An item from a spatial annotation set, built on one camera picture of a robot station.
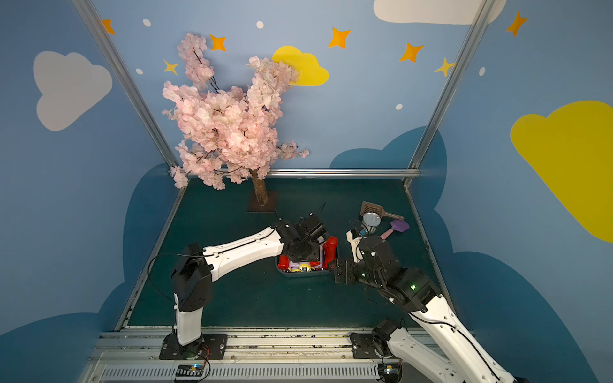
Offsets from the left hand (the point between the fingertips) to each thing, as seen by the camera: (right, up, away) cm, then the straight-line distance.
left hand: (316, 252), depth 84 cm
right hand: (+8, 0, -13) cm, 15 cm away
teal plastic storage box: (0, -6, +2) cm, 6 cm away
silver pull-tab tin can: (+24, +11, +18) cm, 32 cm away
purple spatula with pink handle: (+37, +8, +20) cm, 43 cm away
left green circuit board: (-40, -35, -11) cm, 54 cm away
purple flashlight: (-8, -5, +1) cm, 9 cm away
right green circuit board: (+23, -35, -11) cm, 43 cm away
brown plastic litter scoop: (+25, +16, +27) cm, 40 cm away
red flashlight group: (-12, -4, +2) cm, 13 cm away
